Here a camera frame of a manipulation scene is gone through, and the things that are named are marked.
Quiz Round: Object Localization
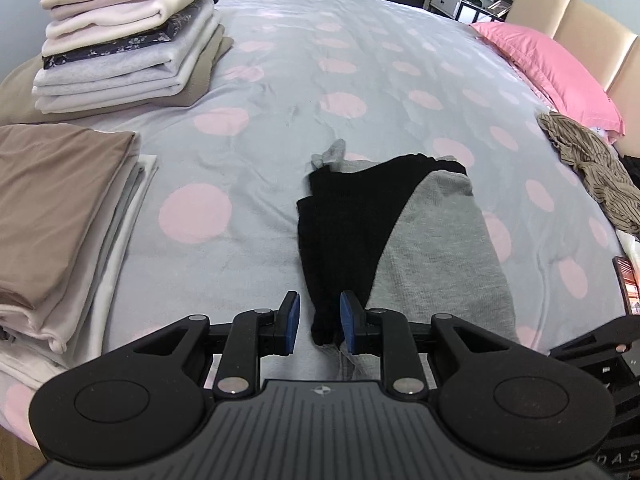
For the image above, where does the black garment by headboard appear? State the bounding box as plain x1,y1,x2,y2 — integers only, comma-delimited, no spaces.
620,155,640,188

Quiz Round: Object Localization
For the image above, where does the smartphone with lit screen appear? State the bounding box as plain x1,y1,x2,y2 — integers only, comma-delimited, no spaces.
613,257,640,315

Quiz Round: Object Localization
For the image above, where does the grey and black raglan shirt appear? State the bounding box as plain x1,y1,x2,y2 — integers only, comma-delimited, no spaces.
297,140,518,380

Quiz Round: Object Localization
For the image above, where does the white garment at bed edge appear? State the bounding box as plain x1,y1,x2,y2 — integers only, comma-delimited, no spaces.
616,230,640,260

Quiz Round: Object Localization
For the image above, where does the white bedside table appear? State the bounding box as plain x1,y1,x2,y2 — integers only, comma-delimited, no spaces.
423,0,513,25

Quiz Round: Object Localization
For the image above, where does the pink pillow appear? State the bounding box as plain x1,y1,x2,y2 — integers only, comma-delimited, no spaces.
471,22,625,136

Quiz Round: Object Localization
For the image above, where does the stack of folded clothes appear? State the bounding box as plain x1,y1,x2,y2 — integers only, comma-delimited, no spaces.
1,124,156,389
32,0,233,116

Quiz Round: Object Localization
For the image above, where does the tan striped garment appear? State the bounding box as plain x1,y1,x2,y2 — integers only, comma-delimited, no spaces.
536,112,640,236

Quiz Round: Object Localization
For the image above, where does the grey pink-dotted bed sheet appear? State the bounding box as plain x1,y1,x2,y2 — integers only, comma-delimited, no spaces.
0,0,637,451

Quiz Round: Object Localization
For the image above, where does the cream padded headboard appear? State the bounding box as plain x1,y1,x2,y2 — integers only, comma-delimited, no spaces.
506,0,640,157

